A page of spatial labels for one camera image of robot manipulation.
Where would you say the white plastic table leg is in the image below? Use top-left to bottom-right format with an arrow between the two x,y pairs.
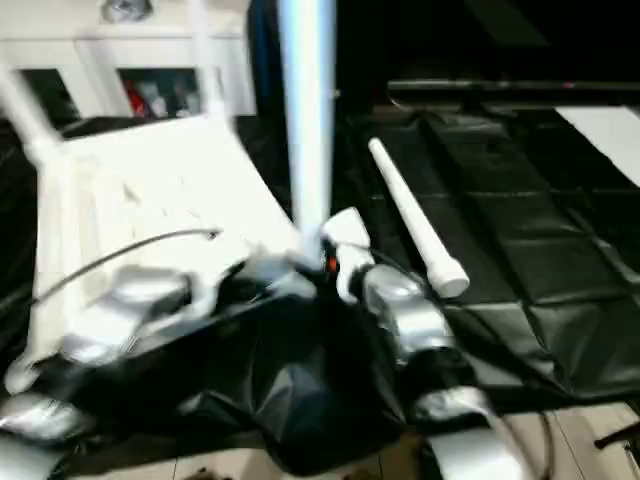
277,0 -> 338,272
191,0 -> 237,132
368,138 -> 472,300
0,64 -> 64,157

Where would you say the white plastic table top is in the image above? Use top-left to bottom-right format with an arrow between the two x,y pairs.
2,112 -> 321,397

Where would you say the black work mat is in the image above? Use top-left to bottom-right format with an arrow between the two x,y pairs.
0,107 -> 640,476

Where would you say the red packet behind glass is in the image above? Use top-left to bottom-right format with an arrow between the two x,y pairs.
126,82 -> 147,117

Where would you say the long black bar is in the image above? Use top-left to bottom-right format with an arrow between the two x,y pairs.
387,78 -> 640,108

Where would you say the white glass-door cabinet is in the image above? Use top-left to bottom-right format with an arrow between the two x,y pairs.
0,19 -> 257,122

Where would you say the flat white sheet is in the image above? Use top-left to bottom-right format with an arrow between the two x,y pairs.
554,105 -> 640,189

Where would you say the patterned bowl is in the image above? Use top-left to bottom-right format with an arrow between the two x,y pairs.
102,0 -> 154,24

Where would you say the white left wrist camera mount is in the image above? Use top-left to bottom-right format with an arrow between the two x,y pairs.
183,258 -> 252,322

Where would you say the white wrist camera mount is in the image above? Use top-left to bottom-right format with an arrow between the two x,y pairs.
321,206 -> 375,304
183,258 -> 252,322

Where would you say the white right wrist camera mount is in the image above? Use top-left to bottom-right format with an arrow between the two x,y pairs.
321,206 -> 375,304

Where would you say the dark blue upright post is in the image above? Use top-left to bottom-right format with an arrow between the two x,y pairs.
247,0 -> 282,117

